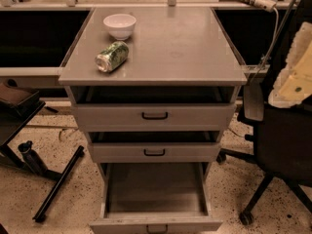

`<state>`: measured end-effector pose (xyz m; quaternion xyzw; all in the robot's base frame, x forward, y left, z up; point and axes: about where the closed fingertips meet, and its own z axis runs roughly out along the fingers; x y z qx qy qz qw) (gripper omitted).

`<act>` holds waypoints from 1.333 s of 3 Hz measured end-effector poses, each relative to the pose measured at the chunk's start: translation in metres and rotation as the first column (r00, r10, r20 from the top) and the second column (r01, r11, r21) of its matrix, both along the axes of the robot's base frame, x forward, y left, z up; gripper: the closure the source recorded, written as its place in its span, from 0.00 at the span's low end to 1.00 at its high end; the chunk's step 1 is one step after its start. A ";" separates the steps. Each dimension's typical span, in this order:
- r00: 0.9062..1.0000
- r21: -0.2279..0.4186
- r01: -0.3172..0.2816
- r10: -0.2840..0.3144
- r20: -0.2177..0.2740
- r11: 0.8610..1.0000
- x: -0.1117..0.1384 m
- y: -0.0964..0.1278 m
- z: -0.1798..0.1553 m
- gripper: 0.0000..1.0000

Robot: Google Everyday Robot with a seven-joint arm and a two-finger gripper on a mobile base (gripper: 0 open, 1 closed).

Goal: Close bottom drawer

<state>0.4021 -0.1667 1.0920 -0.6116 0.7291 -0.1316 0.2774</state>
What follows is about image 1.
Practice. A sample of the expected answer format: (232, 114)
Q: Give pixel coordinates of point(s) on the grey drawer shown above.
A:
(155, 198)
(152, 117)
(153, 152)

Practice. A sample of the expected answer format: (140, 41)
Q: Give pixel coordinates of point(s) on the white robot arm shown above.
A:
(294, 82)

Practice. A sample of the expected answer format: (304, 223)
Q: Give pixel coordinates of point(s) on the grey drawer cabinet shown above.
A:
(165, 93)

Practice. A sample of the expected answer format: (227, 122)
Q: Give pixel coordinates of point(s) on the green soda can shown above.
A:
(112, 56)

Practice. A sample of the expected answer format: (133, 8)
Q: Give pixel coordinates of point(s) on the white ceramic bowl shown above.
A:
(120, 26)

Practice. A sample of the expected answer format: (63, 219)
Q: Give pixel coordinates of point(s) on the black office chair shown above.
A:
(281, 137)

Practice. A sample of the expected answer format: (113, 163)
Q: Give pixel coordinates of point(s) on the black stand with base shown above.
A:
(10, 126)

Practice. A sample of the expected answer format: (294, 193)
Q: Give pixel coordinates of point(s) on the long workbench frame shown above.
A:
(32, 72)

